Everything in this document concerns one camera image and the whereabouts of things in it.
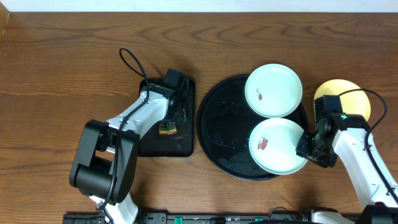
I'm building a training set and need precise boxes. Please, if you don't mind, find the green and yellow sponge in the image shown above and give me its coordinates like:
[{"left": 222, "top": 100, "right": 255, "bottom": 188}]
[{"left": 159, "top": 124, "right": 177, "bottom": 135}]

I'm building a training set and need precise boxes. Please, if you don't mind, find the light green plate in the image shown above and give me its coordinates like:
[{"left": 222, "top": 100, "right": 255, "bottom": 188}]
[
  {"left": 249, "top": 118, "right": 307, "bottom": 175},
  {"left": 244, "top": 63, "right": 303, "bottom": 118}
]

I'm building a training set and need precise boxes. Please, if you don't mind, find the yellow plate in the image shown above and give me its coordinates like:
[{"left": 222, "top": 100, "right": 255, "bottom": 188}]
[{"left": 314, "top": 79, "right": 371, "bottom": 121}]

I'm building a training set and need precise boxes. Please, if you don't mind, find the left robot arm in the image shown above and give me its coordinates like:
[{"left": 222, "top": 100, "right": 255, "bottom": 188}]
[{"left": 69, "top": 82, "right": 195, "bottom": 223}]

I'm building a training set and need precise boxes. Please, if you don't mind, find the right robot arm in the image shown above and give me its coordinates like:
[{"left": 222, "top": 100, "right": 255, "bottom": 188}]
[{"left": 296, "top": 112, "right": 397, "bottom": 223}]

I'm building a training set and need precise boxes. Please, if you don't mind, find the black rectangular tray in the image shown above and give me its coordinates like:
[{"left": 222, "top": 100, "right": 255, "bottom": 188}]
[{"left": 138, "top": 79, "right": 195, "bottom": 157}]

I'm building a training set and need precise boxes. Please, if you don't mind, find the round black tray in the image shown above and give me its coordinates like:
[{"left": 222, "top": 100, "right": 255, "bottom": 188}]
[{"left": 195, "top": 73, "right": 309, "bottom": 182}]

